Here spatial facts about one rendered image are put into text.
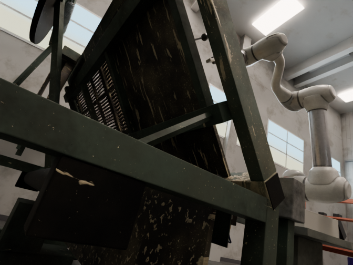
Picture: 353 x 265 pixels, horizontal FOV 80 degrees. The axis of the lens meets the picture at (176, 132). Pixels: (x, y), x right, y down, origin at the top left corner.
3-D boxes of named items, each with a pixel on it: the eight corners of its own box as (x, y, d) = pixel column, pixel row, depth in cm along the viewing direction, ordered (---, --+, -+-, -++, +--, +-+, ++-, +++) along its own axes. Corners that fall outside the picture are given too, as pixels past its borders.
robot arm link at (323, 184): (314, 201, 141) (356, 205, 123) (303, 201, 131) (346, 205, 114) (304, 94, 159) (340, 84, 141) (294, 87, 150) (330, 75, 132)
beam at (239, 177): (273, 211, 81) (286, 199, 88) (265, 181, 80) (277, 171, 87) (95, 186, 253) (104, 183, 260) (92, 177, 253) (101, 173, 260)
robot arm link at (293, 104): (278, 91, 160) (297, 85, 150) (290, 103, 169) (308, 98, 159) (277, 106, 156) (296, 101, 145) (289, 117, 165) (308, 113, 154)
